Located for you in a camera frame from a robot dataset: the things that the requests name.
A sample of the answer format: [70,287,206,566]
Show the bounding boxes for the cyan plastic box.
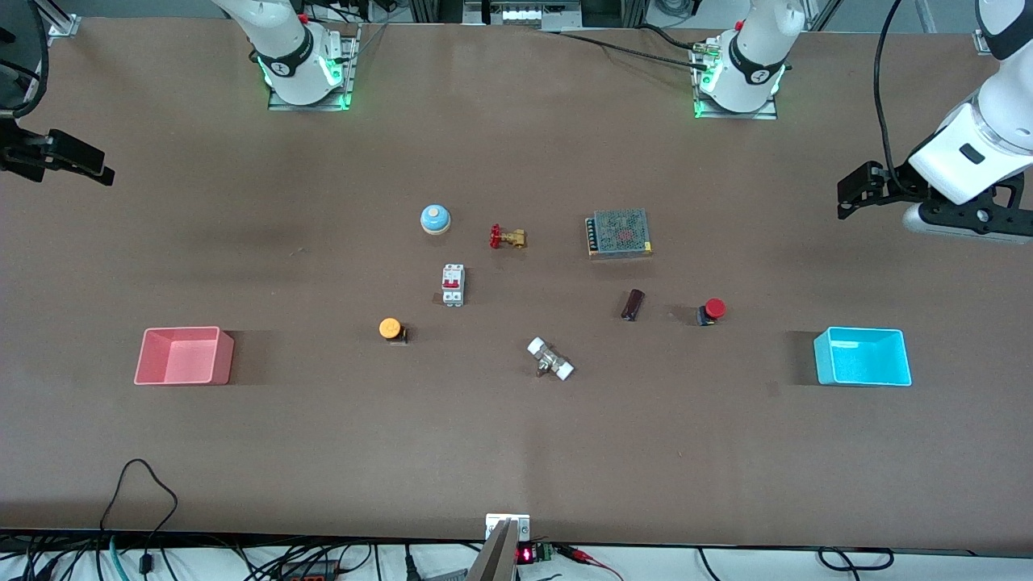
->
[813,326,913,387]

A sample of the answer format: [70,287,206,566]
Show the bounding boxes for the pink plastic box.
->
[134,326,236,387]

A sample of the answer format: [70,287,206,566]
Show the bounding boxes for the metal mesh power supply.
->
[586,209,654,260]

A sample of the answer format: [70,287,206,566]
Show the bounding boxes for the brass fitting white ends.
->
[527,336,575,382]

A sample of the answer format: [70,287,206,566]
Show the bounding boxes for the grey background equipment panel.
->
[462,0,583,30]

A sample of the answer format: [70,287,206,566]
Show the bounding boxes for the black power adapter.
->
[278,558,341,581]

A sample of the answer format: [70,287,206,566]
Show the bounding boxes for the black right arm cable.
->
[0,0,51,122]

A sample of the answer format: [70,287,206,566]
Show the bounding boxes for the aluminium frame profile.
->
[31,0,82,38]

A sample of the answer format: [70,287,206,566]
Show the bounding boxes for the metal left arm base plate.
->
[692,44,780,121]

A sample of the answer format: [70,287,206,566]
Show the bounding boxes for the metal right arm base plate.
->
[268,23,361,112]

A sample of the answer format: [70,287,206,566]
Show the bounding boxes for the black cable across tabletop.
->
[542,24,711,72]

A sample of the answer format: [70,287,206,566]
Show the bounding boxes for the thin black looped cable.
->
[98,458,179,581]

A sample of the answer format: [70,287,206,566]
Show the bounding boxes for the black coiled cable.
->
[818,547,895,571]

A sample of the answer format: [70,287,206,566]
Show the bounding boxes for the red clip lead cable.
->
[555,545,624,581]

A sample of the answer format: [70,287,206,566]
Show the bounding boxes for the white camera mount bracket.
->
[485,513,532,542]

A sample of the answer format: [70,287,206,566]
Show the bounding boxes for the grey camera pole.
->
[466,520,518,581]

